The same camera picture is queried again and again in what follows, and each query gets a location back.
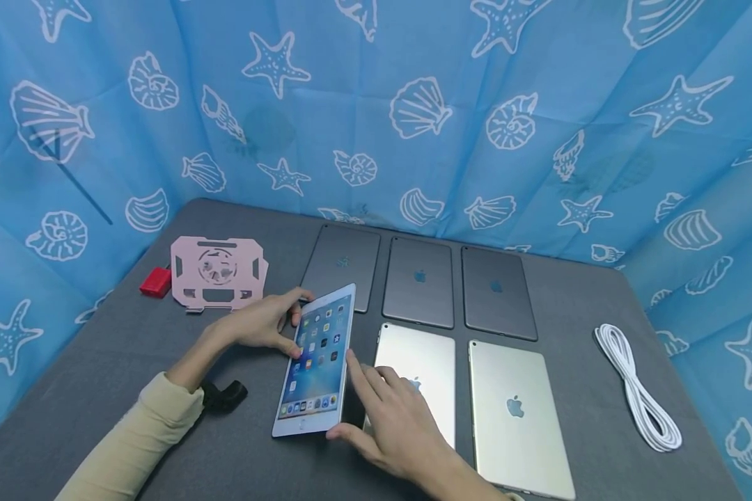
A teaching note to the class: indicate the dark grey tablet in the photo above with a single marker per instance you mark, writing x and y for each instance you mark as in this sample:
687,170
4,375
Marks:
344,261
418,282
498,292

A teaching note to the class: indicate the person's left index finger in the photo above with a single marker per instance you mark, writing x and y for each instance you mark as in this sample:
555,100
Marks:
294,295

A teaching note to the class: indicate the person's left thumb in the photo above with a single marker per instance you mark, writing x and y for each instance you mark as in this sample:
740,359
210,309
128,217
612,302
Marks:
285,346

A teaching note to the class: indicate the black wrist band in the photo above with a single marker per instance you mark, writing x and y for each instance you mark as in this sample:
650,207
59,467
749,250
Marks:
224,396

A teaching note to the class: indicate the person's left forearm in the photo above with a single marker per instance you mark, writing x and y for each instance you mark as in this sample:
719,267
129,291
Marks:
144,431

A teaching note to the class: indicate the silver tablet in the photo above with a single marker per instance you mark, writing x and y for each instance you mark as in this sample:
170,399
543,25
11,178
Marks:
423,355
517,417

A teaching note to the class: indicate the pink tablet stand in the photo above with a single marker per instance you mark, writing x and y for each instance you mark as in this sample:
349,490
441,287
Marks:
219,271

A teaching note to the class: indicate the person's right forearm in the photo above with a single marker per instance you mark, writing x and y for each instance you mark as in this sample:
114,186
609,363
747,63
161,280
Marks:
470,490

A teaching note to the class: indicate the person's left hand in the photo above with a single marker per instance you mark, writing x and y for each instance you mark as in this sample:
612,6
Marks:
254,325

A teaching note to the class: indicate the person's right index finger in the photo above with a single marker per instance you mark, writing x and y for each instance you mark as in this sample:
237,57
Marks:
362,383

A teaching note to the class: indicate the person's left middle finger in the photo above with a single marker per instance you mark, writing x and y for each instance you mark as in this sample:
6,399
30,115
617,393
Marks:
296,317

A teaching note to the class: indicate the person's right fingers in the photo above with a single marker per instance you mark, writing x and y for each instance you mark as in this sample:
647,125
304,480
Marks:
398,386

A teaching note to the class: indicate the small red box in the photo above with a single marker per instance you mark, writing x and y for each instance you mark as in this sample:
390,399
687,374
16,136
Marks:
156,282

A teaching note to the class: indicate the white tablet with lit screen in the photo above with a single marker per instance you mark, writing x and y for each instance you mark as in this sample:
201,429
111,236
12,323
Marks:
316,362

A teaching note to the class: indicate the person's right thumb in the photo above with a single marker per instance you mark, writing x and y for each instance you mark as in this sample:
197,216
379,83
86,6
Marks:
351,437

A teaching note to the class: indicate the person's right hand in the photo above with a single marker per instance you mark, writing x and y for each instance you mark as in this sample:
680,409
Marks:
401,431

